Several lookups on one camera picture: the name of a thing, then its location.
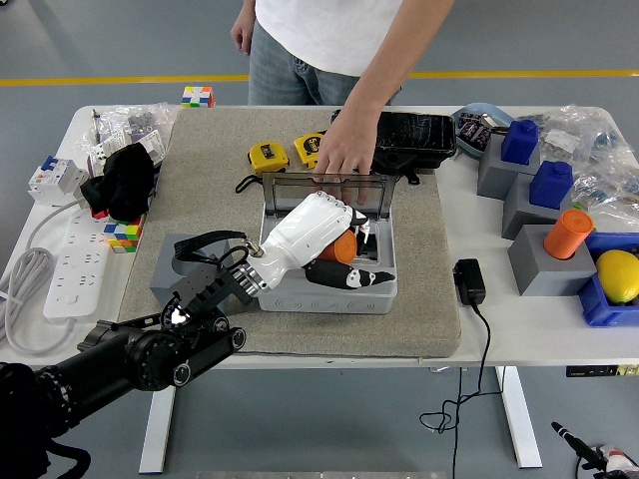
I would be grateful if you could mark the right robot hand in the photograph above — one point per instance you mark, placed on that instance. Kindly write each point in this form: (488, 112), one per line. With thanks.
(579, 446)

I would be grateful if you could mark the person's left hand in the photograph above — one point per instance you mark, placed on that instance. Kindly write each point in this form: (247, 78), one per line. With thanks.
(349, 144)

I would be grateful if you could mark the person's right hand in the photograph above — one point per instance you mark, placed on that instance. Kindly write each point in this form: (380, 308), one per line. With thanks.
(243, 32)

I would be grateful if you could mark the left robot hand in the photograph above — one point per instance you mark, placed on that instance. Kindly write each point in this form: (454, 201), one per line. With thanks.
(304, 229)

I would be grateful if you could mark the smoky transparent box lid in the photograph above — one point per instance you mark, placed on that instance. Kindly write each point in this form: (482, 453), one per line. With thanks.
(292, 192)

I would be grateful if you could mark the orange cylinder battery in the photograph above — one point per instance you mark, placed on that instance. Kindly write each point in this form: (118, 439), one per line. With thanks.
(342, 249)
(568, 234)

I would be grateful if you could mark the grey plastic junction box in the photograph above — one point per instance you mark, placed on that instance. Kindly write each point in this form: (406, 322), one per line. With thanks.
(324, 302)

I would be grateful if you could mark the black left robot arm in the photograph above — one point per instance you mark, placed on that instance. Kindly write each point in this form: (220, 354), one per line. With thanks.
(150, 354)

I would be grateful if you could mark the person's left forearm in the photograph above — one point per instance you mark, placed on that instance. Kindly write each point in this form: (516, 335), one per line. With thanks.
(399, 60)

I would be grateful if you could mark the white table leg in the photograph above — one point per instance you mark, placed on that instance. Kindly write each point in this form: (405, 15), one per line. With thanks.
(521, 424)
(157, 434)

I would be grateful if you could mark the black plastic tray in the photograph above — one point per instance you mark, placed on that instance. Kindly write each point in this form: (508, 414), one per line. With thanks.
(419, 135)

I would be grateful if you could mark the black table control panel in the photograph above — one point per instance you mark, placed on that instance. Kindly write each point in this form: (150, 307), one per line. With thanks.
(599, 371)

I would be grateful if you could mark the multicoloured puzzle cube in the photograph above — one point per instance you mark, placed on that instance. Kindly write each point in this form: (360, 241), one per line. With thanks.
(124, 234)
(198, 96)

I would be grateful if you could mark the person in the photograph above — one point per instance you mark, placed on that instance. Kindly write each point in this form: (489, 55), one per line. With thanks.
(324, 30)

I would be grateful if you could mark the grey-brown foam mat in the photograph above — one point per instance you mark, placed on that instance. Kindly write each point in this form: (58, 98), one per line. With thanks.
(214, 135)

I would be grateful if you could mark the light blue bowl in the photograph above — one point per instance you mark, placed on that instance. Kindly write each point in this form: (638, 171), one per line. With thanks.
(471, 149)

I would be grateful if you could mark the dark snack packets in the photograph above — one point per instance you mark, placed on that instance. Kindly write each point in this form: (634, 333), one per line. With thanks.
(474, 131)

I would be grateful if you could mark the clear bag of screws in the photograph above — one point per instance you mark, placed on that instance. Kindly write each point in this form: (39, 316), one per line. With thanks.
(150, 117)

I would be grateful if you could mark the blue plastic bin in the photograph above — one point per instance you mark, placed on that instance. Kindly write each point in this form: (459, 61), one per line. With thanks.
(599, 309)

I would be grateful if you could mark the grey holder block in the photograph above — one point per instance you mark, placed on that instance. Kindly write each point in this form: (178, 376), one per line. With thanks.
(539, 274)
(165, 269)
(516, 214)
(491, 174)

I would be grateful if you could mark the white terminal module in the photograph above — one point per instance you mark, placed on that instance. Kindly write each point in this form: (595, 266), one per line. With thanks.
(150, 144)

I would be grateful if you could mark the blue bottle-shaped block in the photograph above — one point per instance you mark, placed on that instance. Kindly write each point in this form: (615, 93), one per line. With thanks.
(520, 142)
(550, 184)

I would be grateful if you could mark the black power adapter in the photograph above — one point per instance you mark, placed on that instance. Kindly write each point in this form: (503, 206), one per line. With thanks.
(470, 282)

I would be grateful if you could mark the slim metal screwdriver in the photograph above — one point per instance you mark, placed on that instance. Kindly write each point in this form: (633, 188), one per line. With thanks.
(95, 125)

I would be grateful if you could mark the yellow lemon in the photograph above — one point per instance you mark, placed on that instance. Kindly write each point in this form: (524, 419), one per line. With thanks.
(619, 277)

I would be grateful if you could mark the black cloth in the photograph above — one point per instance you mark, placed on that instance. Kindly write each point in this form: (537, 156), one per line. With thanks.
(127, 182)

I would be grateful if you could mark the clear bag of small parts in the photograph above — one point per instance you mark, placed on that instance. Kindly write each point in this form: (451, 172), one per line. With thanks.
(606, 184)
(574, 130)

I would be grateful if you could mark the white power strip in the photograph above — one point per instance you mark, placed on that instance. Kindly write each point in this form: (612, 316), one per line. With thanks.
(77, 264)

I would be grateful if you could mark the white blue circuit breaker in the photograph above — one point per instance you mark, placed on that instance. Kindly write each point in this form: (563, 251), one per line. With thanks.
(52, 179)

